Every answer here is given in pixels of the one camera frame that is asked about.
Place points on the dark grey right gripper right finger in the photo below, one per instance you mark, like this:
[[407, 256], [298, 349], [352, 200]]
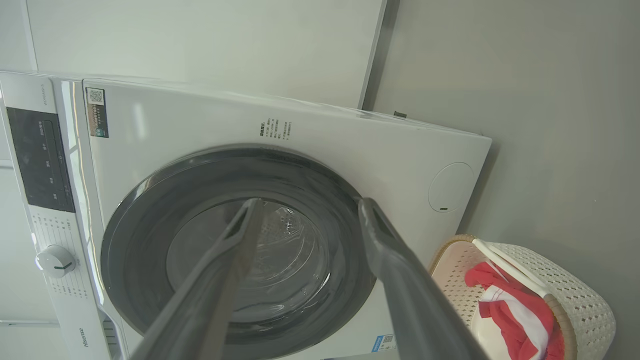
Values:
[[415, 310]]

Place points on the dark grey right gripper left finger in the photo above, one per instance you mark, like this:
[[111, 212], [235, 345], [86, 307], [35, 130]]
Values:
[[200, 305]]

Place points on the white perforated laundry basket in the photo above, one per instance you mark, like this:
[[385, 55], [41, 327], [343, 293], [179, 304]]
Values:
[[575, 300]]

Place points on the dark round washing machine door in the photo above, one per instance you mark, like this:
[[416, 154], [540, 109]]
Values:
[[190, 220]]

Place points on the red and white garment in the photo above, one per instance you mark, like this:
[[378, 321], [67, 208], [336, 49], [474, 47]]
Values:
[[510, 315]]

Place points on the white washing machine dial knob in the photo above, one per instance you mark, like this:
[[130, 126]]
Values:
[[56, 260]]

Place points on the white front-load washing machine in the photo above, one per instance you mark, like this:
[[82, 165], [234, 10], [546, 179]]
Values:
[[320, 150]]

